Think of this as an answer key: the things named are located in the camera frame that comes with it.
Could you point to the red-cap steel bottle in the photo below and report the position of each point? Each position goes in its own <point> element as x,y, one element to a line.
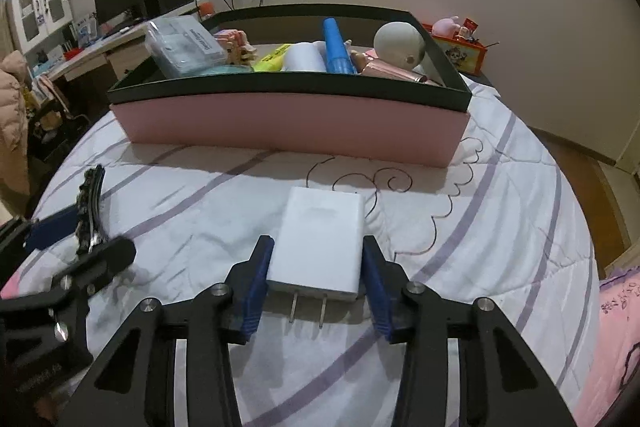
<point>206,11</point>

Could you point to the round table with striped quilt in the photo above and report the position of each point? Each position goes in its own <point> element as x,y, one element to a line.
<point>200,207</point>

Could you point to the white cylindrical container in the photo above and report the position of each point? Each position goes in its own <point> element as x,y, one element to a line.
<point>302,57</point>

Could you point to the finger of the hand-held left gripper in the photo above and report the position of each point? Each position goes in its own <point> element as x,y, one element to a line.
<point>50,227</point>
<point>110,257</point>

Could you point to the black office chair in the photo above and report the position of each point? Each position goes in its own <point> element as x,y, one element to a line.
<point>55,127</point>

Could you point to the blue white box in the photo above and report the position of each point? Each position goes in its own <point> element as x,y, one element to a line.
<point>86,32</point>

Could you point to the blue tube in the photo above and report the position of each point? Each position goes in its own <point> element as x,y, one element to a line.
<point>337,47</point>

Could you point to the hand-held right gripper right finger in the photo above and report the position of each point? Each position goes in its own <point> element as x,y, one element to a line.
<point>380,287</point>

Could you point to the rose gold metal tube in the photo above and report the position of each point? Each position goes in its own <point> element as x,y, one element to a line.
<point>395,72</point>

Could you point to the clear plastic box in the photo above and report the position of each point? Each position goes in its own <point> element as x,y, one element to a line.
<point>182,44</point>

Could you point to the orange printed storage box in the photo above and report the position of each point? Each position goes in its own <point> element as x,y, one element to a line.
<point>465,54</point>

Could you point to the pink quilt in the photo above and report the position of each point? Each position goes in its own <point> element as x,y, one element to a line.
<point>615,347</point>

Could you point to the pink dress doll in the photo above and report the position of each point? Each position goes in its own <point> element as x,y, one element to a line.
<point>235,44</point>

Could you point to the small red white carton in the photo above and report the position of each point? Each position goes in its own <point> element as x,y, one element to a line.
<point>469,28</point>

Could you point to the yellow highlighter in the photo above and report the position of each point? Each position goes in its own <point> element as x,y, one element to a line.
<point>270,59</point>

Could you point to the white glass-door cabinet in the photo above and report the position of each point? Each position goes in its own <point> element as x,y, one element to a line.
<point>42,7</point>

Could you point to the pink plush toy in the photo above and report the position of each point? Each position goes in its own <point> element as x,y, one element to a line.
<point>446,27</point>

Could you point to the white plug charger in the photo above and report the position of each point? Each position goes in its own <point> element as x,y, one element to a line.
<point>320,242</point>

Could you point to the pink box with black rim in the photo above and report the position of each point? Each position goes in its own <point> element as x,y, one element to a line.
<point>290,127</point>

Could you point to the white desk with drawers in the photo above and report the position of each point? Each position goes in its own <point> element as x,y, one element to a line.
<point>120,52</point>

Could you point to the bald white-head doll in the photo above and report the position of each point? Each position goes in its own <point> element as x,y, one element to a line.
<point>400,42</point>

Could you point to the teal hand mirror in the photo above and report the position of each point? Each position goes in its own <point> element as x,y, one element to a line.
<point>220,70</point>

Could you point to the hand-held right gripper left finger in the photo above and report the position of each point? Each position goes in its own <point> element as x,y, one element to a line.
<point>255,287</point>

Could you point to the pink padded jacket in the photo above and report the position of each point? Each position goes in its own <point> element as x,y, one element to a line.
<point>12,107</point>

